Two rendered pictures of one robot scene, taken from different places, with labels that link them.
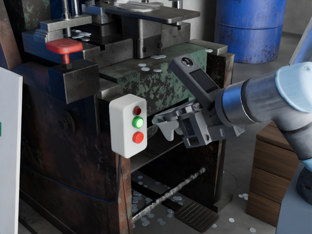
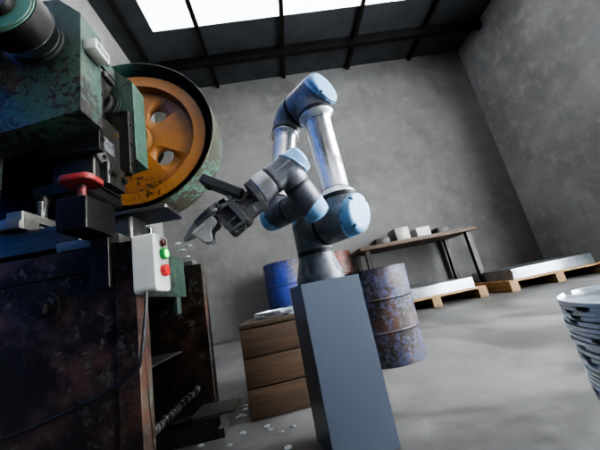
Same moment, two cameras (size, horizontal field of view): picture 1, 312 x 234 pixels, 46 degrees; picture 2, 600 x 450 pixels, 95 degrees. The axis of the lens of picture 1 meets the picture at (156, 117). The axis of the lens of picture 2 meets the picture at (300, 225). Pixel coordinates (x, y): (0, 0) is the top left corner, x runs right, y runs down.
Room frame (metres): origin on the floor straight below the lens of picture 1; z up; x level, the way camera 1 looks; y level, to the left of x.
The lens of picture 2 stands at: (0.07, 0.28, 0.42)
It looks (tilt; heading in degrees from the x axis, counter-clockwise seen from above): 14 degrees up; 314
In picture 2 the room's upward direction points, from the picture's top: 11 degrees counter-clockwise
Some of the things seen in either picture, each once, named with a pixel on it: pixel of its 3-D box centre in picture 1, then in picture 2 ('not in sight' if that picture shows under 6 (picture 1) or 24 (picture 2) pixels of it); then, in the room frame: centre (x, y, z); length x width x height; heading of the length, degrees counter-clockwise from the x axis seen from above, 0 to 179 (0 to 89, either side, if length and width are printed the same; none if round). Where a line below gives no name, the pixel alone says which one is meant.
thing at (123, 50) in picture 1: (111, 36); (83, 256); (1.16, 0.14, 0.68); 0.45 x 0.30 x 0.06; 138
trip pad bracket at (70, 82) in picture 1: (77, 101); (87, 242); (0.78, 0.18, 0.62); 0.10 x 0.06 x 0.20; 138
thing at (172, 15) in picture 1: (151, 32); (138, 234); (1.05, 0.01, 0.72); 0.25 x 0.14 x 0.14; 48
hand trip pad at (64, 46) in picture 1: (65, 59); (81, 194); (0.77, 0.20, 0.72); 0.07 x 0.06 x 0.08; 48
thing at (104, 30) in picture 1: (109, 22); not in sight; (1.17, 0.15, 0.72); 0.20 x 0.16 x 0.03; 138
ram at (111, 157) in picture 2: not in sight; (95, 154); (1.14, 0.11, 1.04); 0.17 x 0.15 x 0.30; 48
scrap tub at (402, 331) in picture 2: not in sight; (378, 312); (0.96, -1.15, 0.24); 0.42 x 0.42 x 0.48
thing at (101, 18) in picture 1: (110, 10); not in sight; (1.16, 0.14, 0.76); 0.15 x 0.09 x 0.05; 138
